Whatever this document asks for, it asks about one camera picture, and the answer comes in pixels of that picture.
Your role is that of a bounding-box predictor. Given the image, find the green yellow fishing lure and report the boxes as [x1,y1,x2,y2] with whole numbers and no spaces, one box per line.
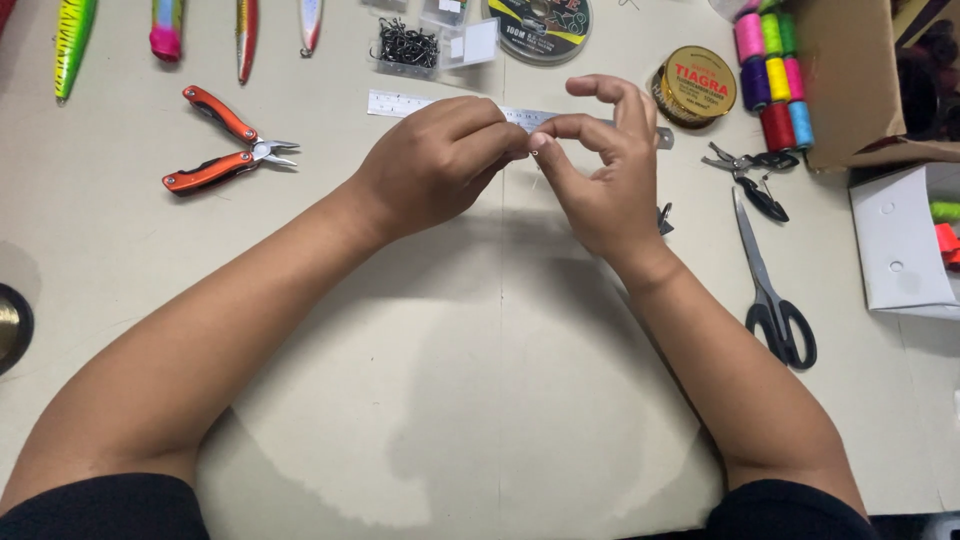
[53,0,99,104]

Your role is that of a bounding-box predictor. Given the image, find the clear plastic hook box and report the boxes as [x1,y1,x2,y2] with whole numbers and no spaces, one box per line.
[366,16,502,81]

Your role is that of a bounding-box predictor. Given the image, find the black handled split ring pliers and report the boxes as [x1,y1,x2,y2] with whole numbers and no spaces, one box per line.
[700,141,802,225]

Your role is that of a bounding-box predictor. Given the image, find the black handled scissors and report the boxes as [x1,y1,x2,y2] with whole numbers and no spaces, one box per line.
[731,186,819,372]

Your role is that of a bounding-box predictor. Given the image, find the red gold fishing lure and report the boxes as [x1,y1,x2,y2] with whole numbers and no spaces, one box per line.
[234,0,261,86]

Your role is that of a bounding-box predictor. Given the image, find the person's right hand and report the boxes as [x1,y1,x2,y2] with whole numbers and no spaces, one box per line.
[527,73,670,265]

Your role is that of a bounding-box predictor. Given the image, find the black braided line spool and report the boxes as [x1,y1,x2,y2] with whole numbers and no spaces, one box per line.
[481,0,594,68]

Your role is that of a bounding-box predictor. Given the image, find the bundle of coloured thread spools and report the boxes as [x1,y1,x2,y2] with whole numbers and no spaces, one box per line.
[732,0,817,154]

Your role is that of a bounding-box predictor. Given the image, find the black round container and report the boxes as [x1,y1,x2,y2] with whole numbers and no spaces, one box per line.
[0,282,36,378]

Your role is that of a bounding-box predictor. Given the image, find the small clear plastic box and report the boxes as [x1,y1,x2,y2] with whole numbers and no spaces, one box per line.
[418,0,474,30]

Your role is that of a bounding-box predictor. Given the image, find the person's black left sleeve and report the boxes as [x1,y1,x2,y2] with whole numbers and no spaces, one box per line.
[0,472,212,540]

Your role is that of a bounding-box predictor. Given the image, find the person's left hand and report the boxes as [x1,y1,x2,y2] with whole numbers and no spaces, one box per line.
[351,96,531,246]

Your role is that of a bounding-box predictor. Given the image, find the brown cardboard box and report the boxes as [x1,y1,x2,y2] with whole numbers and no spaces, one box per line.
[793,0,960,174]

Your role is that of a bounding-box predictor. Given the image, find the pile of black fishing hooks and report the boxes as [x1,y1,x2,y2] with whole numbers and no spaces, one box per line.
[372,18,442,71]

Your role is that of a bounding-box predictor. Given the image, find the orange multitool pliers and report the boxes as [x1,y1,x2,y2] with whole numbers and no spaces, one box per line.
[161,84,302,195]

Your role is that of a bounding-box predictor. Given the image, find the pink rainbow fishing lure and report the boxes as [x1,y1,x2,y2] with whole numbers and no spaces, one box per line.
[148,0,186,64]

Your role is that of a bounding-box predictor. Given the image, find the steel ruler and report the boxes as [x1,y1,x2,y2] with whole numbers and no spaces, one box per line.
[366,89,675,150]

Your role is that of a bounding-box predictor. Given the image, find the neon orange item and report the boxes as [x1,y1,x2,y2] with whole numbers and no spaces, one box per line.
[933,222,960,269]

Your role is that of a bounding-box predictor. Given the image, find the white cardboard box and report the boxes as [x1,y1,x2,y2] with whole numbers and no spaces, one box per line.
[848,161,960,323]

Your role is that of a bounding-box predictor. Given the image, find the gold leader line spool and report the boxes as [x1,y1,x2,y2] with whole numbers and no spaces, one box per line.
[650,45,739,131]

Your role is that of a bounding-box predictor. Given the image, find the person's black sleeve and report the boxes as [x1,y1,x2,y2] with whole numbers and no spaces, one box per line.
[705,478,880,540]
[0,472,212,540]

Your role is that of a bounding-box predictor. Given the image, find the person's black right sleeve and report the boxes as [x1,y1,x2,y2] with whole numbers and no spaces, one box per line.
[705,478,880,540]

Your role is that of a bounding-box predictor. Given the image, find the white red fishing lure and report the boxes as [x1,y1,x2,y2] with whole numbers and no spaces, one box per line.
[297,0,326,60]

